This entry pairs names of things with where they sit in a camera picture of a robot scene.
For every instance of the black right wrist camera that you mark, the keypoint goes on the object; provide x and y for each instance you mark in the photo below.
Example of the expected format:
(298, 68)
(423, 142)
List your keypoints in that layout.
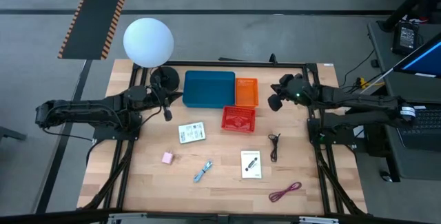
(275, 102)

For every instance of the black hazard-striped floor mat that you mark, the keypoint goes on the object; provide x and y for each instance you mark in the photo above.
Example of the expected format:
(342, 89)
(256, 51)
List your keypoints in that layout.
(96, 17)

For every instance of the white globe table lamp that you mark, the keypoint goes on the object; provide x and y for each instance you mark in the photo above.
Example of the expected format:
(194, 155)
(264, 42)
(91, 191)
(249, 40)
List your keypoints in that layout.
(148, 43)

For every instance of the white box with grey print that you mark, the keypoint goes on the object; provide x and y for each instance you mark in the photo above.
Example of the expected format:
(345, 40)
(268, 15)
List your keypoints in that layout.
(191, 132)

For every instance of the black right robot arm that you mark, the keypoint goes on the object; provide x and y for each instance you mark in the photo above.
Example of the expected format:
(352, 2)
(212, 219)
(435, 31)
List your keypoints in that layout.
(361, 105)

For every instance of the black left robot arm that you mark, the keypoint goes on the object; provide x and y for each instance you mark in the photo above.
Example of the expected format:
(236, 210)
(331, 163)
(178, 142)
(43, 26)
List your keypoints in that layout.
(86, 112)

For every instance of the small usb wall charger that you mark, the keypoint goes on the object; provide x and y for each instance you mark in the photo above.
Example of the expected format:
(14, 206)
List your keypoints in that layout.
(167, 158)

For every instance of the blue plastic bin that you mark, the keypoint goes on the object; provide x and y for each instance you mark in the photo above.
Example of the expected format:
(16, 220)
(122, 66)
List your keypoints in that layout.
(208, 89)

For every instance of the grey chair foot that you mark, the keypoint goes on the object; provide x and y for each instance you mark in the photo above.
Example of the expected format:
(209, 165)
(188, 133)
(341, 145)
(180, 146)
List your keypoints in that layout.
(12, 134)

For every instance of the dark laptop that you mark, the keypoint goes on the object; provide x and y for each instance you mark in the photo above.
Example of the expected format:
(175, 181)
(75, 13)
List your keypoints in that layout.
(425, 127)

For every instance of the black desk stand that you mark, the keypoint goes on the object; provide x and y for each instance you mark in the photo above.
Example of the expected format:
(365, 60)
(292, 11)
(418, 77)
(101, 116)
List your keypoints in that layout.
(410, 3)

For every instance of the thin white rod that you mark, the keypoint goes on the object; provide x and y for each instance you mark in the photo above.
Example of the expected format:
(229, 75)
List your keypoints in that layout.
(380, 78)

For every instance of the white card reader box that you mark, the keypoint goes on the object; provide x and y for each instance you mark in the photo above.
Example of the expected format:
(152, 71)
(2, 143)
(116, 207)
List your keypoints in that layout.
(251, 158)

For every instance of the black power adapter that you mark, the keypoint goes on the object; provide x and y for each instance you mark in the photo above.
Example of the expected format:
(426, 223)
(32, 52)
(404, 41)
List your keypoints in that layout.
(406, 38)

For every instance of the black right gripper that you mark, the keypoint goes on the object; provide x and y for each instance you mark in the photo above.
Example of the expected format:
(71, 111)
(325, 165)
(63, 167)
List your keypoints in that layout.
(296, 89)

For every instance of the orange slotted plastic basket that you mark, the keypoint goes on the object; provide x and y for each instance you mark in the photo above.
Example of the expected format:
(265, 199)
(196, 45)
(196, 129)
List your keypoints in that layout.
(246, 93)

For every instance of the computer monitor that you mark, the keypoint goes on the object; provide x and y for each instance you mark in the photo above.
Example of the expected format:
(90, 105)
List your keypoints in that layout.
(427, 58)

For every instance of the red slotted plastic basket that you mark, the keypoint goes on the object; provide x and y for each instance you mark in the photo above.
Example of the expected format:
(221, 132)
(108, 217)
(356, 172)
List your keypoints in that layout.
(237, 119)

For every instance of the silver aluminium bracket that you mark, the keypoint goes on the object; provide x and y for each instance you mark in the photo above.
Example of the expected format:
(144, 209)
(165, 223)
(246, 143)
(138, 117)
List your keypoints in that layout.
(318, 220)
(127, 218)

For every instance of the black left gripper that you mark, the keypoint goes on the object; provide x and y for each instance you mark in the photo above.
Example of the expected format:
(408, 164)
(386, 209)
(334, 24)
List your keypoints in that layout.
(159, 96)

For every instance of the grey side desk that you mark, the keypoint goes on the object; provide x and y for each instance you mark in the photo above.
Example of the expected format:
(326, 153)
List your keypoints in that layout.
(380, 62)

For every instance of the black aluminium table frame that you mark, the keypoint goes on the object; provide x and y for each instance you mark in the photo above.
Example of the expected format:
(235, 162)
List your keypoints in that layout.
(241, 64)

